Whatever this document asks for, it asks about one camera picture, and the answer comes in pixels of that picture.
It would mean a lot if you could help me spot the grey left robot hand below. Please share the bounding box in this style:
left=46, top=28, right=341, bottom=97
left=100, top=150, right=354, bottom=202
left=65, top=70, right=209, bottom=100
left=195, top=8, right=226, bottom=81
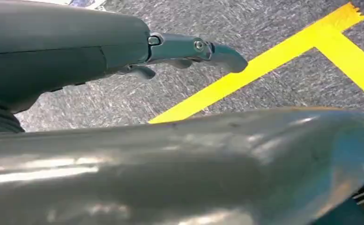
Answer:
left=0, top=0, right=248, bottom=114

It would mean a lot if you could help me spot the white plastic car part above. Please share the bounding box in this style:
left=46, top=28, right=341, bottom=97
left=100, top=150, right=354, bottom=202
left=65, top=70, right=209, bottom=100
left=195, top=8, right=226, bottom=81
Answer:
left=0, top=107, right=364, bottom=225

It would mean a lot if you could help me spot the yellow floor tape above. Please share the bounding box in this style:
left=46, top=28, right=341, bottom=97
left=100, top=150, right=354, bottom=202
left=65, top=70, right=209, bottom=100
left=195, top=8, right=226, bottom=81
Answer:
left=148, top=2, right=364, bottom=124

